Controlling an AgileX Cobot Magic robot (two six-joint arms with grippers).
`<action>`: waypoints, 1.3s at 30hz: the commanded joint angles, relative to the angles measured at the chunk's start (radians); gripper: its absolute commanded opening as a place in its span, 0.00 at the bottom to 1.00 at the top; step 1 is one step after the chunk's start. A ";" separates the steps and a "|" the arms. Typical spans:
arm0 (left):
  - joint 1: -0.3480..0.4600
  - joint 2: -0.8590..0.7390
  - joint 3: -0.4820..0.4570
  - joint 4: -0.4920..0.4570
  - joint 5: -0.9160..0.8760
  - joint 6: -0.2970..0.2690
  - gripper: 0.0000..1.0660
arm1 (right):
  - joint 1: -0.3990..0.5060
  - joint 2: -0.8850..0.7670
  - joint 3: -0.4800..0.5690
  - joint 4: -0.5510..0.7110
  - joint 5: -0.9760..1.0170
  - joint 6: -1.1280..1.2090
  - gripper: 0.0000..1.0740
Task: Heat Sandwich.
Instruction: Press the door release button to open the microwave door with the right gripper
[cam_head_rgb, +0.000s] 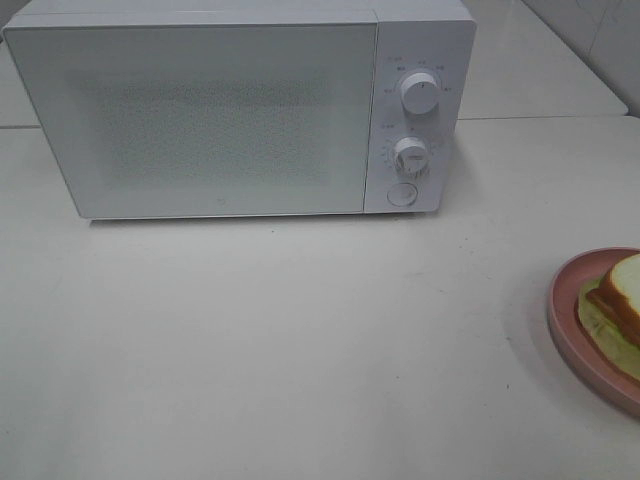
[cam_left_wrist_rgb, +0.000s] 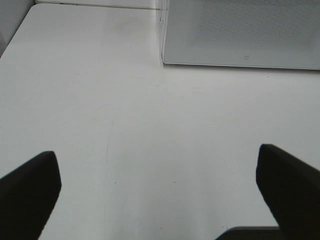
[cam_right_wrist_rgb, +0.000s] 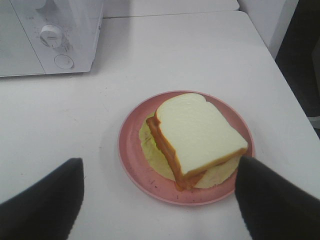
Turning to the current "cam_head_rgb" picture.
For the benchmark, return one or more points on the round white door-release button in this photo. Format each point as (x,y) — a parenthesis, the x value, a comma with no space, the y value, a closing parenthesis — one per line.
(402,194)

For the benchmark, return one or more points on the upper white power knob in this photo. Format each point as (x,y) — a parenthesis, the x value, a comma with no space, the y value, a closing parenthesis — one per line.
(419,92)

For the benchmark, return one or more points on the white microwave door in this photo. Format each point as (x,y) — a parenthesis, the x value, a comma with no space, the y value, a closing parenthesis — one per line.
(175,122)

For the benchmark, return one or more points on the pink round plate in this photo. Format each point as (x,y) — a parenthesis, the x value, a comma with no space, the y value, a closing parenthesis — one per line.
(571,340)

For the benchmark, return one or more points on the white bread sandwich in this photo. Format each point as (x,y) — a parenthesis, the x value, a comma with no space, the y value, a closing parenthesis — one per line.
(608,306)

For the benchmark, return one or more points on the lower white timer knob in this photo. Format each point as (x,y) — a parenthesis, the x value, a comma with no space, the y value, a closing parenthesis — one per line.
(410,156)

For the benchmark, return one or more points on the white microwave oven body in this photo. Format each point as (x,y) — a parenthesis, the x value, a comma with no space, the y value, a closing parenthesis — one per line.
(436,36)

